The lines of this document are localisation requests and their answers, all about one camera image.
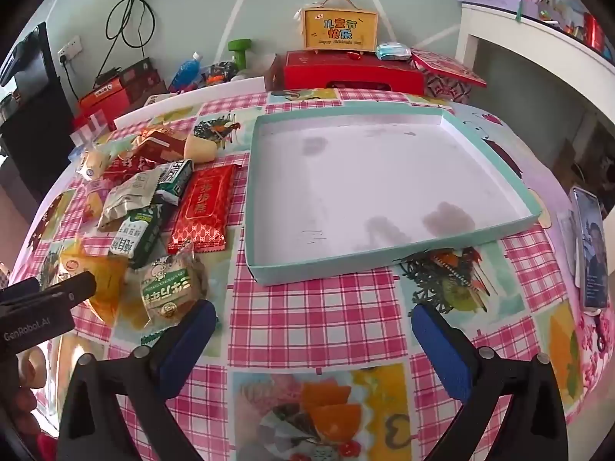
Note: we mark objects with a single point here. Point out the red patterned lidded box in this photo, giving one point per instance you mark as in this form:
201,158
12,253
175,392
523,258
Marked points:
447,69

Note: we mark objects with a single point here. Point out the camouflage toy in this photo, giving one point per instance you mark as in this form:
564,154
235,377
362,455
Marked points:
221,74

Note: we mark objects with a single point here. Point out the dark red snack packet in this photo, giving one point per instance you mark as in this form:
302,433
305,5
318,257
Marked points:
161,149

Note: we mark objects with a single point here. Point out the shiny red tin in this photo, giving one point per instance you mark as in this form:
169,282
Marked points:
593,31

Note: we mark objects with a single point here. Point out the wet wipes pack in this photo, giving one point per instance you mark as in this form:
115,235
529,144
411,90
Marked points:
393,51

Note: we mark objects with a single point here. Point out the black cabinet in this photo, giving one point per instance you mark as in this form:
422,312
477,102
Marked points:
29,105

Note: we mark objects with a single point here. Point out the green white cracker packet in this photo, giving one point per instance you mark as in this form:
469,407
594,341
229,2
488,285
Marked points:
174,180

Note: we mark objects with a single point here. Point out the beige snack packet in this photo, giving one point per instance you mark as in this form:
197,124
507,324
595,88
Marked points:
127,194

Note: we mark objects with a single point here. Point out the plain red box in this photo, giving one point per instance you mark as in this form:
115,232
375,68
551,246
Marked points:
89,116

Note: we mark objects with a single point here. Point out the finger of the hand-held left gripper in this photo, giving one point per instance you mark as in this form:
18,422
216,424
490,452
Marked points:
67,289

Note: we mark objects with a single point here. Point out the cartoon print cloth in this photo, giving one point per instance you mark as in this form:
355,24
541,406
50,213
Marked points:
543,187

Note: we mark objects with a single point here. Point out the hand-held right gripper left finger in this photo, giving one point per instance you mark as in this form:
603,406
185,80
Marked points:
190,345

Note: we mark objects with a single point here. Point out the green dumbbell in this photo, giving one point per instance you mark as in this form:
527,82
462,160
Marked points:
240,50

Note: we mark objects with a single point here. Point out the clear pink striped box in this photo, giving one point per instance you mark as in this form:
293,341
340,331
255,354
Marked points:
91,132

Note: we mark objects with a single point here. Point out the blue drink bottle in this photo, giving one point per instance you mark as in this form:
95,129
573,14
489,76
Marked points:
187,73

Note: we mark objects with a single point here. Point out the white wall socket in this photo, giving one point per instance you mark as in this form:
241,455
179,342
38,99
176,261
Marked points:
69,50

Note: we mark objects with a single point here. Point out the dark green snack packet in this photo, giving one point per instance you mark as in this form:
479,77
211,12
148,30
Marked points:
139,235

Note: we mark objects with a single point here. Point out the large red gift box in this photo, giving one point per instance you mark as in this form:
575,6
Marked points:
346,72

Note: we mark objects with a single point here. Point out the person's left hand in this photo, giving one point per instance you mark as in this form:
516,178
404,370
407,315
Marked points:
29,369

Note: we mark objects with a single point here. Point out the brown cardboard box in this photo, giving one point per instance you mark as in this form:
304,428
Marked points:
574,161

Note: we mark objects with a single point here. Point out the red gold snack packet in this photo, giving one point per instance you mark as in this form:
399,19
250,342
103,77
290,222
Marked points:
202,206

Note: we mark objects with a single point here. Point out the cream card packet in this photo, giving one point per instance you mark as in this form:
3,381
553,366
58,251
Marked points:
156,99

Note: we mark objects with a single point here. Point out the green tape strip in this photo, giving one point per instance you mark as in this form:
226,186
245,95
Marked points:
520,12

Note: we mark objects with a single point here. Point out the yellow snack packet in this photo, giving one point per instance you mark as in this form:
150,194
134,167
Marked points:
103,278

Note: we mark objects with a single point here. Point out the orange box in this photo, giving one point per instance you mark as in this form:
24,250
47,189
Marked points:
103,98

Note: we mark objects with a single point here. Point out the dark red black box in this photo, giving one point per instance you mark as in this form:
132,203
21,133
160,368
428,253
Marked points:
137,79

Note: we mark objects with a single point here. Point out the teal shallow cardboard box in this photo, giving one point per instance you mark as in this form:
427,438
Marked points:
365,177

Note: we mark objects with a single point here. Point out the white desk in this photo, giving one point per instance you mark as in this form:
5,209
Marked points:
528,33

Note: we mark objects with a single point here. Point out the white phone stand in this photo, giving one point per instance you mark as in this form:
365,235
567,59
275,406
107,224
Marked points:
569,245

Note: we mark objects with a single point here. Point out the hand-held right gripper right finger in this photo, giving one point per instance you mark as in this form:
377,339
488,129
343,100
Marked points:
442,350

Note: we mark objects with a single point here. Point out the cream pudding cup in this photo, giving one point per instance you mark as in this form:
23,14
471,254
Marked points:
199,148

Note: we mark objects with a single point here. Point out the round cookie clear packet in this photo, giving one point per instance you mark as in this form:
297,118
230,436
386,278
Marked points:
170,290

